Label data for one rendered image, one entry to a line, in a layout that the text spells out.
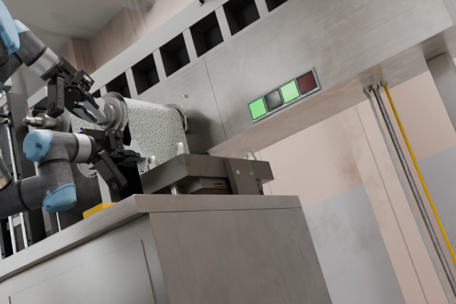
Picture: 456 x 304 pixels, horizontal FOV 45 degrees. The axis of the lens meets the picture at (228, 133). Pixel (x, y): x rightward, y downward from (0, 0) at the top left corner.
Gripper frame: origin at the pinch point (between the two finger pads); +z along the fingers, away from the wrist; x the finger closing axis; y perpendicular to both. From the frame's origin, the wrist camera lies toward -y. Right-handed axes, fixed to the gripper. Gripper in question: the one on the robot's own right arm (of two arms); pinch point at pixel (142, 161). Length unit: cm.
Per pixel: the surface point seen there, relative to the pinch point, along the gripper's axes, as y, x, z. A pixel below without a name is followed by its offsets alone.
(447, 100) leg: -8, -72, 46
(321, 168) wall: 46, 92, 304
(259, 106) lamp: 9.8, -24.7, 29.3
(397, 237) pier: -27, 38, 271
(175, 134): 9.8, -0.3, 16.9
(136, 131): 9.0, -0.3, 0.0
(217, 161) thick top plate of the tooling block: -7.4, -19.9, 7.2
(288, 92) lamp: 9.4, -35.6, 29.3
